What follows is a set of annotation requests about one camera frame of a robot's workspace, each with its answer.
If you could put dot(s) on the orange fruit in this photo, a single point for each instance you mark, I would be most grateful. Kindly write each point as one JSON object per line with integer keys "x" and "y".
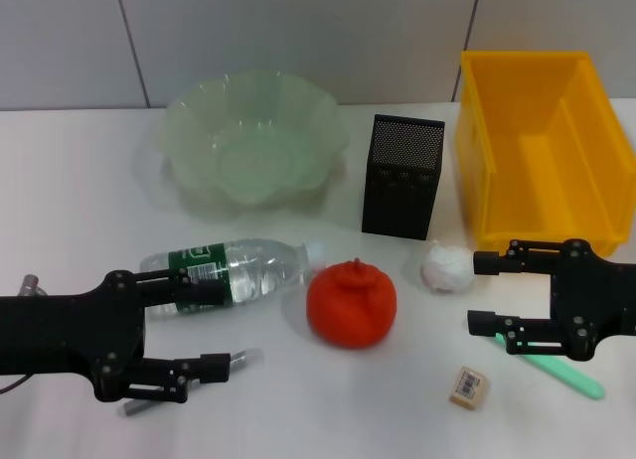
{"x": 353, "y": 310}

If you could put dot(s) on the mint green pen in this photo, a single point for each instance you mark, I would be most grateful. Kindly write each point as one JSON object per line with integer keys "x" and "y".
{"x": 571, "y": 377}

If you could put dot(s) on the black mesh pen holder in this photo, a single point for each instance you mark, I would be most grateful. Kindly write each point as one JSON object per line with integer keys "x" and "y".
{"x": 397, "y": 200}

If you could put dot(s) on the grey glitter pen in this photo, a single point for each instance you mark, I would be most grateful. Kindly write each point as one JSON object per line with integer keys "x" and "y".
{"x": 246, "y": 358}

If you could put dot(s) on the clear green-label water bottle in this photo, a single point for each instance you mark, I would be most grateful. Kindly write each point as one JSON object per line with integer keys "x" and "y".
{"x": 263, "y": 265}

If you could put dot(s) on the pale green glass fruit bowl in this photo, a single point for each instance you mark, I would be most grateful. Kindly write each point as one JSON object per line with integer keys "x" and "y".
{"x": 248, "y": 141}

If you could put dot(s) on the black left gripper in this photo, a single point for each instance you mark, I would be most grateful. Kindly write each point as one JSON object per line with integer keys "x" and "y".
{"x": 59, "y": 330}

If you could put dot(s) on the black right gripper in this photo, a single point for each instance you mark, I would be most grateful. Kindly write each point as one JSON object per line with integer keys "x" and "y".
{"x": 601, "y": 300}

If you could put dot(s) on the yellow plastic bin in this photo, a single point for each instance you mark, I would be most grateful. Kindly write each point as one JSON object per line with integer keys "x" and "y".
{"x": 541, "y": 171}

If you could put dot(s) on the beige barcode eraser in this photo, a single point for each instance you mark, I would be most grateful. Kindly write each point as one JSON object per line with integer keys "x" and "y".
{"x": 469, "y": 387}

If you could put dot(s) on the white paper ball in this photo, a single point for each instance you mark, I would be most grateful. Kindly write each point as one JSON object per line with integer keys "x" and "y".
{"x": 447, "y": 270}

